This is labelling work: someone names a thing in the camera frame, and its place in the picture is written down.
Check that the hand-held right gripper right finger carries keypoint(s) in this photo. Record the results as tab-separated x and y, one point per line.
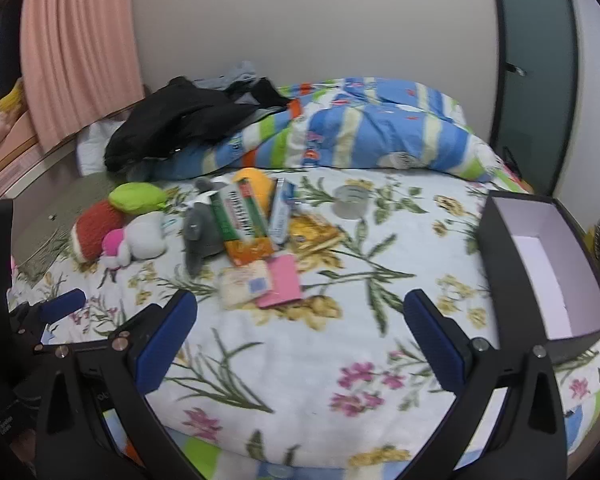
432	342

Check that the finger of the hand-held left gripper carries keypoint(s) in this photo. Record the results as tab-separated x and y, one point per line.
62	304

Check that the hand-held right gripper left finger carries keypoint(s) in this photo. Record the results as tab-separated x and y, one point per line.
165	342

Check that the grey plush toy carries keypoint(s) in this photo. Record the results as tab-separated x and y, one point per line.
202	232

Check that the orange packet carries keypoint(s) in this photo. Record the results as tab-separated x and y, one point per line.
250	252

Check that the black box with white inside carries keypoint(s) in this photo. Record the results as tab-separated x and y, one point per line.
545	270

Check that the green toothpaste box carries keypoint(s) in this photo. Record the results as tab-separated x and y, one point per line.
240	215

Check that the orange plush toy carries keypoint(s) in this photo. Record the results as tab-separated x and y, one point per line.
260	185

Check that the red plush toy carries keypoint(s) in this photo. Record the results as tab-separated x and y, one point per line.
97	227

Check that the grey bed mat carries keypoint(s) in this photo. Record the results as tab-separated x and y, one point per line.
65	210

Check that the white tissue packet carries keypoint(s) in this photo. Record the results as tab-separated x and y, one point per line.
245	285

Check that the white and pink plush toy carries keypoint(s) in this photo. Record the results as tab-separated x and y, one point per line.
142	237

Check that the pink window ledge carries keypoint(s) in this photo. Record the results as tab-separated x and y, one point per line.
15	160

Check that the pink notepad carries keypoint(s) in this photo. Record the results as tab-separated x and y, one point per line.
285	282

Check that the white pillow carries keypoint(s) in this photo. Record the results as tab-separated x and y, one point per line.
92	147

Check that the yellow snack packet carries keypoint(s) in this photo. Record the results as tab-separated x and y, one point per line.
315	232

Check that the clear tape roll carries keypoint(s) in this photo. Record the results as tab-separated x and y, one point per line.
351	202

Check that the blue slim box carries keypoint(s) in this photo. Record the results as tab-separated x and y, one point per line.
281	212

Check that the yellow plush toy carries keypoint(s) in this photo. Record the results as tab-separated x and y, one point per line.
12	95

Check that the yellow stool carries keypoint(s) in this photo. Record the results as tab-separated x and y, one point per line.
591	241

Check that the black clothing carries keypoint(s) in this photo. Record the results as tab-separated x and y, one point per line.
180	120

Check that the blue striped quilt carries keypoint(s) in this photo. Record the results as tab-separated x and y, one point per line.
370	125

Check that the pink curtain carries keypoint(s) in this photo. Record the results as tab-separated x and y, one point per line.
75	50

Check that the frosted glass door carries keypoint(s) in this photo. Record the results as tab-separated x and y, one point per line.
535	85

